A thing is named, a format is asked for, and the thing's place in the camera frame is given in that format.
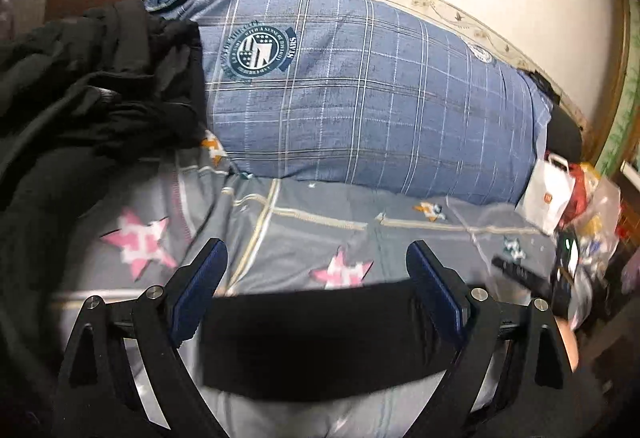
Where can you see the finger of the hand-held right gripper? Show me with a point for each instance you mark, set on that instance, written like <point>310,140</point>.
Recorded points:
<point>515,270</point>

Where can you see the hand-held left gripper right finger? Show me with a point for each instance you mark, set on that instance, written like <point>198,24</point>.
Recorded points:
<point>440,290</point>

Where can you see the pile of black clothes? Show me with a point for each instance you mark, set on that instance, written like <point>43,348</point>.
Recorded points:
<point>100,83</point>

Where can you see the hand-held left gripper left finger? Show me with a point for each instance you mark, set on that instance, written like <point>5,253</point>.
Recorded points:
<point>197,290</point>

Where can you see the black cushion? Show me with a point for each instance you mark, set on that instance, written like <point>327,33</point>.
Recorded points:
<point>565,133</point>

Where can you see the white paper bag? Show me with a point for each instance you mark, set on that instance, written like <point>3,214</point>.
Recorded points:
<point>545,193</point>

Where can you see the black pants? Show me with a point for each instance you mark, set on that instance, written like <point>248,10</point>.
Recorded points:
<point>310,333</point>

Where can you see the clear plastic bag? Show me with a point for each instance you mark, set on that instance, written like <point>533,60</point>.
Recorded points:
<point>607,203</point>

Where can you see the grey star-printed bed sheet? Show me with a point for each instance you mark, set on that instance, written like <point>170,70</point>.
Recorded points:
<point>300,238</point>

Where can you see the red plastic bag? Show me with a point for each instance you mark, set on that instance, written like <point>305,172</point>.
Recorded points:
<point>577,198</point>

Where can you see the wooden door frame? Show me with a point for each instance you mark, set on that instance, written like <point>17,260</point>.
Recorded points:
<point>622,18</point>

